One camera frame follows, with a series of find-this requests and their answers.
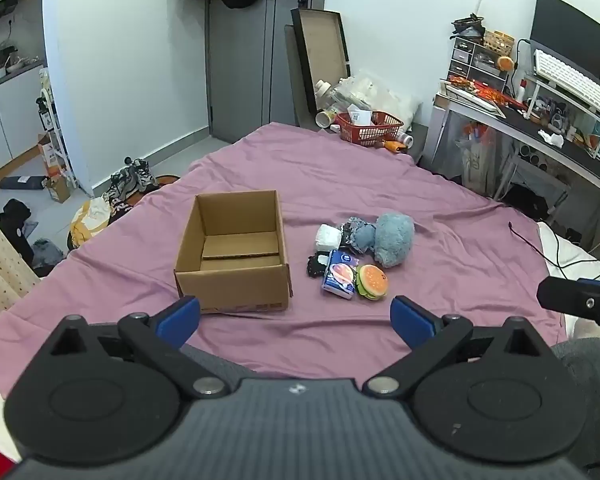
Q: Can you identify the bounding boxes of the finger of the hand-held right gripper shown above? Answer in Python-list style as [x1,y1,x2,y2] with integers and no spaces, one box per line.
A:
[537,276,600,339]

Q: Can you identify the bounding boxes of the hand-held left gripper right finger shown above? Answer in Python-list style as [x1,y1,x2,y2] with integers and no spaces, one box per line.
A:
[362,296,556,402]

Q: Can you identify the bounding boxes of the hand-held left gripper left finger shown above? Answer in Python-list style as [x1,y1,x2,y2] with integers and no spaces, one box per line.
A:
[45,296,231,402]

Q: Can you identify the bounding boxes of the black glitter item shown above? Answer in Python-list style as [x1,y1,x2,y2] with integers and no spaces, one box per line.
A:
[339,216,378,254]

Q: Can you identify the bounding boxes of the small black soft item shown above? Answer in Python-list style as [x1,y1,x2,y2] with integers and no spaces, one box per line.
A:
[306,254,333,279]

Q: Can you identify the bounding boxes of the white rolled soft pack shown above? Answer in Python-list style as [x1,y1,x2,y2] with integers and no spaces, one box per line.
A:
[314,223,342,252]

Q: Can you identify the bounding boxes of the hamburger plush toy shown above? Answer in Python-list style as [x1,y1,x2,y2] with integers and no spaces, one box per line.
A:
[355,264,390,303]

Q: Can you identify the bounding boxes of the white bedding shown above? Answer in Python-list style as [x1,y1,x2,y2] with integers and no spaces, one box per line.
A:
[537,221,600,281]

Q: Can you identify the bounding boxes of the grey fleece pants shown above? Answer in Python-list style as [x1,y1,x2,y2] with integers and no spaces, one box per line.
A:
[550,337,600,480]

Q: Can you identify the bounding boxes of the blue tissue packet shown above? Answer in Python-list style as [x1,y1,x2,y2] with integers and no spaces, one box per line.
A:
[321,250,360,301]

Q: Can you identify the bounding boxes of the blue-grey plush toy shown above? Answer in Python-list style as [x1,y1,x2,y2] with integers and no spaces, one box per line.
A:
[354,212,416,268]

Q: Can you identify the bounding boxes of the yellow and white bag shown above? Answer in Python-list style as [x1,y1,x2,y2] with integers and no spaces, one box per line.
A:
[69,197,114,249]

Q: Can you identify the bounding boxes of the purple bed sheet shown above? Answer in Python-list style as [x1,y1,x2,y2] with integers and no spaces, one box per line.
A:
[0,122,570,403]

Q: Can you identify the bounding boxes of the pair of sneakers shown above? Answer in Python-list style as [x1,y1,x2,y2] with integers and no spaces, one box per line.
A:
[105,158,160,207]

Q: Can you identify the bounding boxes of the small brown cardboard box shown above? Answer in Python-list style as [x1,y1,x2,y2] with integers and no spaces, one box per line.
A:
[42,175,74,204]

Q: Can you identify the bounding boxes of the beige dotted cloth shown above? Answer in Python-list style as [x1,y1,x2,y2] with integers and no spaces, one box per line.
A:
[0,200,49,313]

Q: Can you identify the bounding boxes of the black clothes on floor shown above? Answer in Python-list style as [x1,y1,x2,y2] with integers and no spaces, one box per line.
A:
[0,199,37,267]

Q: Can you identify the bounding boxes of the red plastic basket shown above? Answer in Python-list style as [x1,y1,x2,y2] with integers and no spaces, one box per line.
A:
[335,111,405,149]

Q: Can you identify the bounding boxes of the dark floor mat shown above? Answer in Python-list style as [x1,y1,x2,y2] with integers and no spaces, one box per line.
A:
[0,175,49,192]

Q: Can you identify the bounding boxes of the white monitor riser shelf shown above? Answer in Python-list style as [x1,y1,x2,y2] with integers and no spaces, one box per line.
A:
[524,74,600,153]

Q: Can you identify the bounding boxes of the cardboard box with red print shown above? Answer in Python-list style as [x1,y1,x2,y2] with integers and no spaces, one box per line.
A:
[37,134,64,172]

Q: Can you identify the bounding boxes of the white keyboard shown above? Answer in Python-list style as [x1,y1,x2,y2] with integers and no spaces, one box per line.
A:
[534,50,600,122]

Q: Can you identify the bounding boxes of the red packets on desk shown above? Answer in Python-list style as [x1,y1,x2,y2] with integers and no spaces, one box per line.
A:
[447,76,527,109]

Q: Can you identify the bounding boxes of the white plastic bag pile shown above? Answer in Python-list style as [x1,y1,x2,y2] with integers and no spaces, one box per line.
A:
[330,70,424,128]

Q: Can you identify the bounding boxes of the clear plastic bottle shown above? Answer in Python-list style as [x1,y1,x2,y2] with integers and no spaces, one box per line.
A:
[315,80,353,111]

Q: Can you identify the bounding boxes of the white storage rack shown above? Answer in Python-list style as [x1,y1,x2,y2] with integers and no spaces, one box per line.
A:
[35,67,79,192]

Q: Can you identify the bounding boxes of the grey drawer organiser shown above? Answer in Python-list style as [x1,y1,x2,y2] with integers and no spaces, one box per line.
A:
[450,35,511,92]

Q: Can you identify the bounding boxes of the grey door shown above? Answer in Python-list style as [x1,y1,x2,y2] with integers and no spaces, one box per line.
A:
[205,0,327,144]

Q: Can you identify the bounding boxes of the white kitchen cabinets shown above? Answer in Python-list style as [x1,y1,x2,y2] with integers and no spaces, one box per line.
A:
[0,0,65,182]

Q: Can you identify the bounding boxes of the black computer monitor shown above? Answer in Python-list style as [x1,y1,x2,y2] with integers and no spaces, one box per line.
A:
[530,0,600,86]

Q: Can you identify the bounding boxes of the wicker basket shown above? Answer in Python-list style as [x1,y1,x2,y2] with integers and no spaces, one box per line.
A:
[482,30,516,56]

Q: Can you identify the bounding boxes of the black-edged cardboard tray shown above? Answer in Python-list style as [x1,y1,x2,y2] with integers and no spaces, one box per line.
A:
[284,8,351,128]

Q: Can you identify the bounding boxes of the kitchen counter clutter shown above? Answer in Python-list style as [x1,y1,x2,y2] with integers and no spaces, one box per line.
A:
[0,45,46,87]

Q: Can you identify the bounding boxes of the black cable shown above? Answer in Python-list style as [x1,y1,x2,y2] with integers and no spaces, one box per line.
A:
[507,221,600,282]

